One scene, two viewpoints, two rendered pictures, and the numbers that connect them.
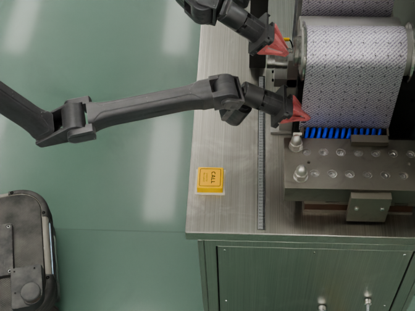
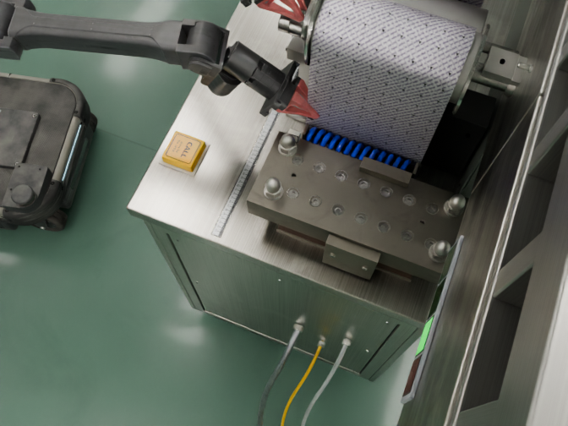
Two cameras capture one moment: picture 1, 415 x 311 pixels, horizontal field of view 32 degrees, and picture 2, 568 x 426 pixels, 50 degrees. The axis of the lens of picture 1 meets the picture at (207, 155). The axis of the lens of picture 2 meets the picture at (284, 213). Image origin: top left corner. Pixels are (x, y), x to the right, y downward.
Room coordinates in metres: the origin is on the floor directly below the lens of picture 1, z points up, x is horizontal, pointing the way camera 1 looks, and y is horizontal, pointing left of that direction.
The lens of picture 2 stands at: (0.56, -0.39, 2.06)
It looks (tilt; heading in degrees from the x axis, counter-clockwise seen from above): 67 degrees down; 16
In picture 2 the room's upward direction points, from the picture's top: straight up
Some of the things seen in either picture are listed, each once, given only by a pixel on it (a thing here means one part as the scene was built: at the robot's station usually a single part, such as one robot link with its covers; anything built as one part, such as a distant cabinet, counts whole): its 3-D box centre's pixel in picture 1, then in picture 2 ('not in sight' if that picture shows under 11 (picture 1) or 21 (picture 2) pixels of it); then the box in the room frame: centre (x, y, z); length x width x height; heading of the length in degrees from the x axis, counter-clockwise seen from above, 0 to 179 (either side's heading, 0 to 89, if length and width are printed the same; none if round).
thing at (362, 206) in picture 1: (368, 208); (349, 259); (0.95, -0.40, 0.96); 0.10 x 0.03 x 0.11; 85
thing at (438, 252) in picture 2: not in sight; (441, 248); (0.99, -0.55, 1.05); 0.04 x 0.04 x 0.04
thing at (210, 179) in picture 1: (210, 179); (183, 151); (1.10, 0.00, 0.91); 0.07 x 0.07 x 0.02; 85
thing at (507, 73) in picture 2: not in sight; (505, 65); (1.21, -0.55, 1.28); 0.06 x 0.05 x 0.02; 85
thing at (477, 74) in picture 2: not in sight; (494, 77); (1.21, -0.54, 1.25); 0.07 x 0.04 x 0.04; 85
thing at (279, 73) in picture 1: (282, 93); (303, 69); (1.28, -0.21, 1.05); 0.06 x 0.05 x 0.31; 85
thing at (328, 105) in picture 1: (347, 107); (368, 119); (1.17, -0.37, 1.11); 0.23 x 0.01 x 0.18; 85
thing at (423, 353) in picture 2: not in sight; (432, 318); (0.82, -0.54, 1.18); 0.25 x 0.01 x 0.07; 175
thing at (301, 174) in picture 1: (301, 171); (273, 186); (1.01, -0.23, 1.05); 0.04 x 0.04 x 0.04
